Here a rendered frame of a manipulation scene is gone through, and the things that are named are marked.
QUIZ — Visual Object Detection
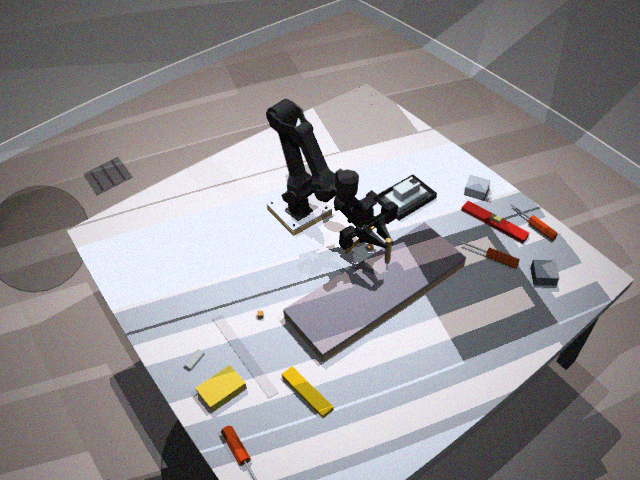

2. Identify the red flat bar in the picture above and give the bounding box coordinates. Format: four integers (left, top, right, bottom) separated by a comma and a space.
461, 200, 529, 244

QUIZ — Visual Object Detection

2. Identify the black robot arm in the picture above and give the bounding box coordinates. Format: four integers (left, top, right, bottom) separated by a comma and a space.
266, 99, 379, 222

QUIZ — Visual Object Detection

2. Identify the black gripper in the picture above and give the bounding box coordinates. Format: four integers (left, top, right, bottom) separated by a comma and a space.
339, 200, 398, 250

